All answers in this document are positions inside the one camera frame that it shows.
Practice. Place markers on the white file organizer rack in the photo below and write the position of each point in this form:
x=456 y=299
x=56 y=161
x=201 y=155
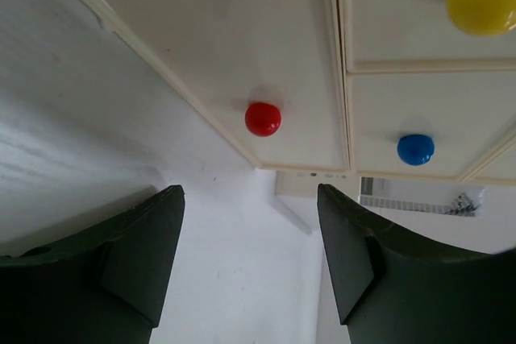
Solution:
x=299 y=190

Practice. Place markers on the cream drawer cabinet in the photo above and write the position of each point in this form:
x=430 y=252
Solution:
x=399 y=89

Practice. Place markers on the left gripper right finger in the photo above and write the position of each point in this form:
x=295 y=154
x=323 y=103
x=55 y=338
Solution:
x=393 y=285

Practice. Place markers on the grey setup guide booklet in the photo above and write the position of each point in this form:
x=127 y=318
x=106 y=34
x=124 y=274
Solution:
x=461 y=200

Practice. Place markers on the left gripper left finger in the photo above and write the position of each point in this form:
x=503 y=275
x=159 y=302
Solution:
x=104 y=284

